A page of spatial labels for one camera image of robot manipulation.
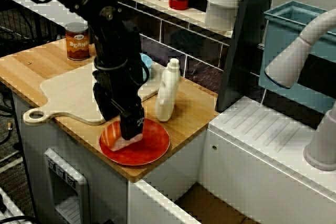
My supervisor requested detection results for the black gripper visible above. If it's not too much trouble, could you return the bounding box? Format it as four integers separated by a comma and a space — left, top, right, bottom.
92, 60, 148, 141

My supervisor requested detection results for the salmon nigiri sushi toy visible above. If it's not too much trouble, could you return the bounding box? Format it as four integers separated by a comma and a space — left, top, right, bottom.
101, 120, 144, 153

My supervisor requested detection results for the red round plate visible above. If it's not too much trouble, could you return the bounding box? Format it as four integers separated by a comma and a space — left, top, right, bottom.
99, 118, 171, 166

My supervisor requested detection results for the white plastic detergent bottle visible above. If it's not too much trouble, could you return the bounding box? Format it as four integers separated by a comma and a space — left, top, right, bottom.
154, 58, 181, 122

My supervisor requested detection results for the light blue bowl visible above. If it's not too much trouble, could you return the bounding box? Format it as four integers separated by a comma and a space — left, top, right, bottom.
139, 52, 153, 80

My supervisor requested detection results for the white toy kitchen cabinet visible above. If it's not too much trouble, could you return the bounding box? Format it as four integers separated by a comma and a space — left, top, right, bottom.
12, 91, 209, 224

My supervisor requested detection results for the orange beans can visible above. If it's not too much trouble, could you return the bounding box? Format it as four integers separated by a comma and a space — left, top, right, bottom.
64, 22, 90, 61

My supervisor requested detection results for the white tiled shelf ledge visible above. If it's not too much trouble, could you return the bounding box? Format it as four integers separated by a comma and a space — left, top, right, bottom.
104, 0, 234, 38

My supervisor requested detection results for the dark grey upright panel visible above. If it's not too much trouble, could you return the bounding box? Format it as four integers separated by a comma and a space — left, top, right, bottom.
215, 0, 279, 112

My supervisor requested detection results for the white lidded container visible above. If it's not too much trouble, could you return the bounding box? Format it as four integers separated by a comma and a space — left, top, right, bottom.
204, 0, 243, 32

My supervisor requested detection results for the white toy sink unit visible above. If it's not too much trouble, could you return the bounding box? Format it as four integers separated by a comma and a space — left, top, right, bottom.
127, 95, 336, 224

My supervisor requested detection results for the grey toy faucet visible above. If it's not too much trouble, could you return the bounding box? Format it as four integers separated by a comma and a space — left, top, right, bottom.
264, 8, 336, 172

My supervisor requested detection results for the teal plastic bin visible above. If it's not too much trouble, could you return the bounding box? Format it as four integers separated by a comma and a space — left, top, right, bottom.
258, 0, 336, 116

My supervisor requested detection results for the wooden cutting board with handle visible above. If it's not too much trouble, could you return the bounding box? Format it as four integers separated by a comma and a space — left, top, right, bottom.
23, 62, 160, 126

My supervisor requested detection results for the black wire mesh panel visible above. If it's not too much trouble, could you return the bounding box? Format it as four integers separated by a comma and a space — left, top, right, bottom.
0, 0, 66, 58

